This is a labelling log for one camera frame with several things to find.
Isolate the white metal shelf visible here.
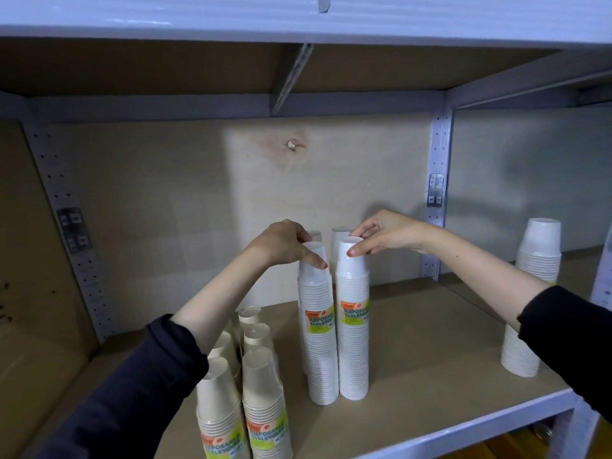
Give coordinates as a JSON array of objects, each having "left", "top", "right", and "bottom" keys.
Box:
[{"left": 0, "top": 0, "right": 612, "bottom": 459}]

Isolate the yellow plastic bin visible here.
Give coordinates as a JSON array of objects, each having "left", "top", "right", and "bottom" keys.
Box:
[{"left": 449, "top": 423, "right": 553, "bottom": 459}]

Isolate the person's right forearm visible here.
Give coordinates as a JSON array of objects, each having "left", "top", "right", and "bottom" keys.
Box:
[{"left": 425, "top": 224, "right": 612, "bottom": 421}]

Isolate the person's left hand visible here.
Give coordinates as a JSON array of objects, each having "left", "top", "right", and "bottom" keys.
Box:
[{"left": 246, "top": 219, "right": 328, "bottom": 271}]

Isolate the white cup stack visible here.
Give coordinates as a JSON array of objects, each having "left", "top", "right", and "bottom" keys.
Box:
[
  {"left": 298, "top": 229, "right": 324, "bottom": 377},
  {"left": 334, "top": 236, "right": 370, "bottom": 401},
  {"left": 298, "top": 241, "right": 339, "bottom": 406},
  {"left": 330, "top": 226, "right": 353, "bottom": 275},
  {"left": 500, "top": 218, "right": 563, "bottom": 378}
]

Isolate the person's right hand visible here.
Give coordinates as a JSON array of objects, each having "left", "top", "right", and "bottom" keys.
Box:
[{"left": 346, "top": 208, "right": 434, "bottom": 258}]

